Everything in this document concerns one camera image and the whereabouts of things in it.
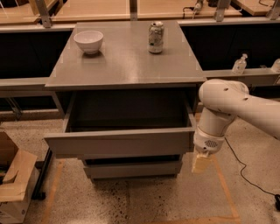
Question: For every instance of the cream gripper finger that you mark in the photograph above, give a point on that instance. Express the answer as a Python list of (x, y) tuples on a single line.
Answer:
[(200, 161)]

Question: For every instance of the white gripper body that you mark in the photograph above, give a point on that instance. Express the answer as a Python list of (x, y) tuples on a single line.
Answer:
[(207, 143)]

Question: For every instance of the grey top drawer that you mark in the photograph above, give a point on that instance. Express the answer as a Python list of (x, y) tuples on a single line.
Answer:
[(125, 123)]

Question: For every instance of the grey drawer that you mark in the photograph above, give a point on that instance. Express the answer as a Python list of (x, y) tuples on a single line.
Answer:
[(125, 123), (129, 167)]

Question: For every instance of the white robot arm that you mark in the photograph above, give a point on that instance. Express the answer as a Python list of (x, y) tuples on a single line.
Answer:
[(223, 101)]

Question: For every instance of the grey drawer cabinet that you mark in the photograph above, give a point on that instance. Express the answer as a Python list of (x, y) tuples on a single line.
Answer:
[(125, 63)]

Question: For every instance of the grey lower drawer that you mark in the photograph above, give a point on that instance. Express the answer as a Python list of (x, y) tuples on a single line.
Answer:
[(129, 167)]

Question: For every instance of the clear sanitizer bottle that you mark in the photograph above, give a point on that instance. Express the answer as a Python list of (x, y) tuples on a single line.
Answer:
[(240, 64)]

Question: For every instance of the crumpled drink can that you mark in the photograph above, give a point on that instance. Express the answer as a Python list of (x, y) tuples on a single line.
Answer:
[(156, 37)]

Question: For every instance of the white ceramic bowl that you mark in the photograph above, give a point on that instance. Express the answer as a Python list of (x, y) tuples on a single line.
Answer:
[(89, 41)]

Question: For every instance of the black metal stand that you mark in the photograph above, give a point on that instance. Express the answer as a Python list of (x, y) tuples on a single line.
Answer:
[(42, 167)]

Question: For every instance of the open cardboard box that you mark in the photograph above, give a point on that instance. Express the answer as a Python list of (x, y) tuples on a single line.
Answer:
[(19, 176)]

